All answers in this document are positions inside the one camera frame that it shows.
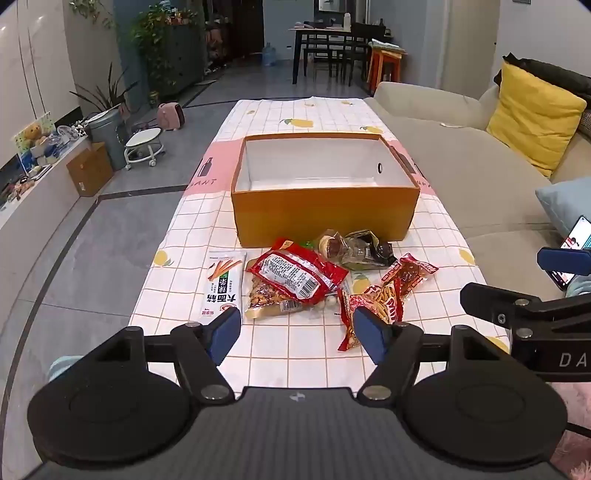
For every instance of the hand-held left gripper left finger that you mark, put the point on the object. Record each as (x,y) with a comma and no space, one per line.
(226,330)

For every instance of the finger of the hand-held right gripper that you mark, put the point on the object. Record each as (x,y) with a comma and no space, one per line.
(563,261)
(489,302)

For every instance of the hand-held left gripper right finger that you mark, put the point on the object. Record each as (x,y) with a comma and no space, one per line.
(369,332)

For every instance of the white spicy strip packet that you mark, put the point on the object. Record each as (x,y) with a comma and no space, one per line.
(224,281)

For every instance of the orange cardboard box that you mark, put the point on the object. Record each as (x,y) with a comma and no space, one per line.
(323,214)

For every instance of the clear packet with dark snacks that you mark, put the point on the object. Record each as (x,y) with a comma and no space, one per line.
(369,251)

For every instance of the red nut packet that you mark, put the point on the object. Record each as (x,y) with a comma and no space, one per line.
(347,323)

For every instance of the smartphone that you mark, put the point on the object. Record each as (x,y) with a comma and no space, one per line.
(575,240)

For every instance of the red yellow snack packet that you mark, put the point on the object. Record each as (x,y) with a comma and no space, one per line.
(385,300)

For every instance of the clear peanut bag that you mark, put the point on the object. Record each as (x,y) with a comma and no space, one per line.
(263,302)

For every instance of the light blue cushion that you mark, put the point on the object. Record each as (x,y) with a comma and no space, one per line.
(565,203)

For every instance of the red packet with brown snack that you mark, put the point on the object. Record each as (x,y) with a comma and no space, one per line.
(408,272)

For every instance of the red snack bag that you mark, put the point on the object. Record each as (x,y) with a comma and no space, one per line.
(295,270)

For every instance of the yellow cushion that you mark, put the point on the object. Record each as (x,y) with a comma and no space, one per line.
(531,120)

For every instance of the beige sofa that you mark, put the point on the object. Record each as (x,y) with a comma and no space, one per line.
(452,152)

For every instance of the light blue soft object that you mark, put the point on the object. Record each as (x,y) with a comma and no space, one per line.
(62,367)

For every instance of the dark blanket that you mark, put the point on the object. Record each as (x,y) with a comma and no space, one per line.
(545,71)

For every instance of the white rolling stool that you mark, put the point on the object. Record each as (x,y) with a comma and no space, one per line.
(143,143)

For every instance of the brown cardboard carton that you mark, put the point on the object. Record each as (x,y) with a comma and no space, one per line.
(90,168)

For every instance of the pink space heater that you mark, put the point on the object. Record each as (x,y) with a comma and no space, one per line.
(171,117)

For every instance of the grey trash bin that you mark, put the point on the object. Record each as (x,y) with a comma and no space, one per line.
(106,138)

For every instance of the white low cabinet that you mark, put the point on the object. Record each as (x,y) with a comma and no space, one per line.
(41,194)

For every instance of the orange stool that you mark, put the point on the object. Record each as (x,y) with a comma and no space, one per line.
(385,60)

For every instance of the spiky potted plant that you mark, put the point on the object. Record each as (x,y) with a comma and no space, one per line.
(104,94)

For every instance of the plush toy print picture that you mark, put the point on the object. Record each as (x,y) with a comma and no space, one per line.
(34,138)

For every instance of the dark blue cabinet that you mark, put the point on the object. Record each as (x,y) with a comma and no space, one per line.
(184,60)

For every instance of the blue water jug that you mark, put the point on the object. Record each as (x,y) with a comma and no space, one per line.
(269,55)

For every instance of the black dining chair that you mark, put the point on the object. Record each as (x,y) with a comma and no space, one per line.
(364,50)

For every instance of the green climbing plant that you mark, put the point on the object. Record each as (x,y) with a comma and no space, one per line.
(152,41)

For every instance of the black dining table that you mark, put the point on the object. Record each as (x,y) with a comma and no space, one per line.
(323,31)

